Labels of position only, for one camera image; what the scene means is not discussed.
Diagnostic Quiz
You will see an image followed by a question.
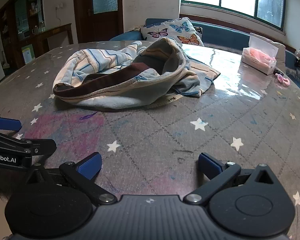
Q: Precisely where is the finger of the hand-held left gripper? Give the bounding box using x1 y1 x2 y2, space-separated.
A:
0 129 57 161
0 115 22 132

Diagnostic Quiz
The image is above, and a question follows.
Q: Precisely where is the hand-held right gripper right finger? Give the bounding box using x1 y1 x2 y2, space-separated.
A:
184 152 278 205

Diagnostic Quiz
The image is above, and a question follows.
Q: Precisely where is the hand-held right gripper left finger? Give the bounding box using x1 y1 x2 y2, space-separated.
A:
25 152 117 207

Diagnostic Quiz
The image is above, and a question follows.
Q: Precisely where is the blue white striped garment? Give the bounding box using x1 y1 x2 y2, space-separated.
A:
52 37 221 110

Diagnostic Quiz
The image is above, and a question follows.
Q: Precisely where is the grey star tablecloth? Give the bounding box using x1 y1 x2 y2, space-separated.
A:
0 41 300 240

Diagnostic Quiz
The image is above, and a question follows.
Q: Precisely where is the pale green sign board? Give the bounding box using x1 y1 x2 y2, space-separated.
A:
21 44 36 64

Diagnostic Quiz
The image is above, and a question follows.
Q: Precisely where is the dark wooden display cabinet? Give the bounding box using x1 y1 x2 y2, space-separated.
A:
0 0 45 64

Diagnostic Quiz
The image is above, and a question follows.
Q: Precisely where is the dark wooden side table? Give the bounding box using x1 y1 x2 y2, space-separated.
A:
17 23 74 64

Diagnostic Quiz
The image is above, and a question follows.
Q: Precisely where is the pink tissue pack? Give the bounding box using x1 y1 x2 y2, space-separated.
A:
241 32 280 75

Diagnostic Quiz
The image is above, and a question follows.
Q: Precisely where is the blue sofa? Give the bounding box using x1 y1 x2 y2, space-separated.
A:
109 18 300 93

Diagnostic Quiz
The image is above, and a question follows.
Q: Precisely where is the white cushion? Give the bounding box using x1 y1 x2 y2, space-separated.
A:
269 41 286 66

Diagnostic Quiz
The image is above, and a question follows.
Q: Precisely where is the butterfly print pillow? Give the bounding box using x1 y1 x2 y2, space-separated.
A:
140 17 205 47

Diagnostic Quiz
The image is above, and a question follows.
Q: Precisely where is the dark wooden glass door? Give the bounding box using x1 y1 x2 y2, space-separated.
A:
73 0 124 44

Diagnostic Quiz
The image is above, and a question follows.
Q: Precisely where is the pink hair tie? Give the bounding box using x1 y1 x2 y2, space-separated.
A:
275 72 290 86

